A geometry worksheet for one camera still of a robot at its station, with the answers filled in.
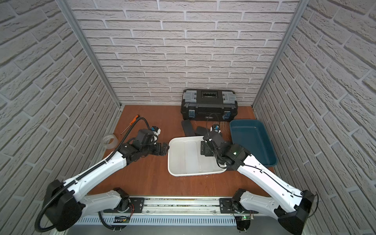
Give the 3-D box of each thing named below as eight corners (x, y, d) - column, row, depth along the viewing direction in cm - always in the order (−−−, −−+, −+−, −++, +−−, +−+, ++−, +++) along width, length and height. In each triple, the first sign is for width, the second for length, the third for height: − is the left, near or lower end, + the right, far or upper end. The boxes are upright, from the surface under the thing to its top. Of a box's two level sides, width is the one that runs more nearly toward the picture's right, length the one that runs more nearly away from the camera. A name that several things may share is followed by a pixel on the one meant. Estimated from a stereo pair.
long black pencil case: (186, 137, 102) (185, 136, 100) (180, 122, 111) (180, 120, 109) (195, 135, 103) (195, 133, 102) (189, 120, 112) (189, 118, 111)
